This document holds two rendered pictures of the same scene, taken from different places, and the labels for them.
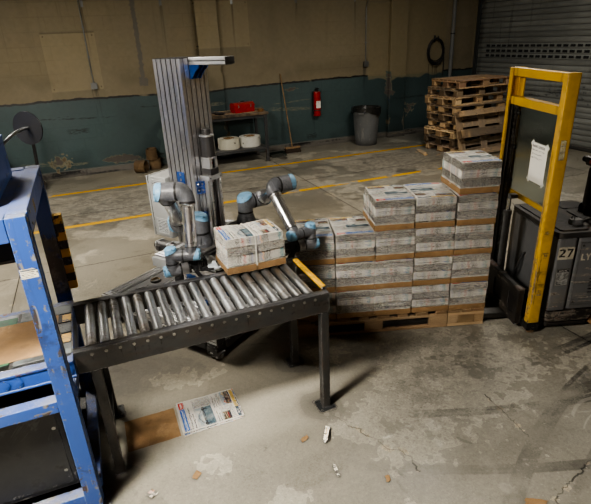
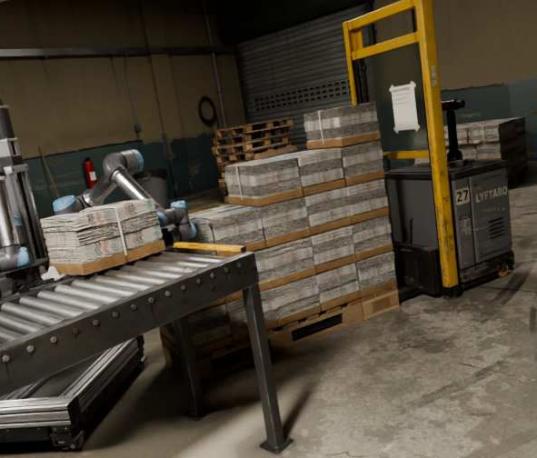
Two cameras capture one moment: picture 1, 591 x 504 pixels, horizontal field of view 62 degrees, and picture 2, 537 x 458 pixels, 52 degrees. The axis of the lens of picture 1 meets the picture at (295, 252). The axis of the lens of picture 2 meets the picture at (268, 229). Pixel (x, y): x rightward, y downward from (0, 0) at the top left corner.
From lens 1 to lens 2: 1.18 m
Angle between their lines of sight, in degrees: 26
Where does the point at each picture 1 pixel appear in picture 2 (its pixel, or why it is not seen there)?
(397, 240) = (287, 214)
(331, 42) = (94, 107)
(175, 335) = (33, 351)
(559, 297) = (469, 250)
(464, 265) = (365, 234)
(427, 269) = (328, 248)
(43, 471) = not seen: outside the picture
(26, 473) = not seen: outside the picture
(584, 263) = (480, 205)
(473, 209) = (360, 163)
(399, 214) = (283, 179)
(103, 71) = not seen: outside the picture
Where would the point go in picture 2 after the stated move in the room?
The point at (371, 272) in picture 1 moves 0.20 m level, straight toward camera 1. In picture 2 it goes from (265, 264) to (275, 272)
